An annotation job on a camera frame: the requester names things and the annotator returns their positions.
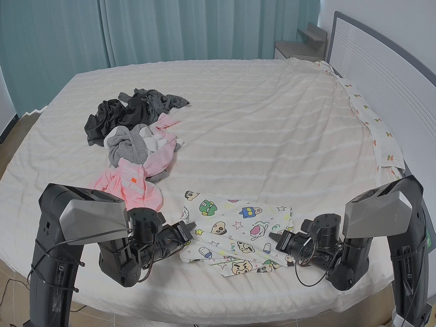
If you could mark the bed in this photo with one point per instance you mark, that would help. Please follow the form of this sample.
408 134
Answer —
255 114

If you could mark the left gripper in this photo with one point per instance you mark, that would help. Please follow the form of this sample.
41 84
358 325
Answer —
173 238

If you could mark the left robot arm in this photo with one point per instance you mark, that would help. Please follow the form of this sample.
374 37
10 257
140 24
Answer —
51 267

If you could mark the blue-green curtain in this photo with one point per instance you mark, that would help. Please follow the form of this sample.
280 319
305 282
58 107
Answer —
187 19

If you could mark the white printed pyjama top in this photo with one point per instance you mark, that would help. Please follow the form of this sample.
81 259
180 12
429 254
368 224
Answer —
238 230

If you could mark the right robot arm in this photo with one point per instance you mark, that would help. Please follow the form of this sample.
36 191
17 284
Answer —
405 250

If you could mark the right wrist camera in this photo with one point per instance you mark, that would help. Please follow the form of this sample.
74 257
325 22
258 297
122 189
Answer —
308 227

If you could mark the pile of clothes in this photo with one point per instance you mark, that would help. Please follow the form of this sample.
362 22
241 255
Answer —
109 121

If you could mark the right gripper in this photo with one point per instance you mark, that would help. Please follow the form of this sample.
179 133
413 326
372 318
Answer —
294 244

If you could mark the pink printed T-shirt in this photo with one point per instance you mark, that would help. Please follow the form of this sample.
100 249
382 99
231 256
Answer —
143 196

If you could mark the white printed pillow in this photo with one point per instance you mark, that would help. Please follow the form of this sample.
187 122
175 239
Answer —
381 138

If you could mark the grey bedside table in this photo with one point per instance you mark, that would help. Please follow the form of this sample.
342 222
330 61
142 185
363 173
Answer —
299 48

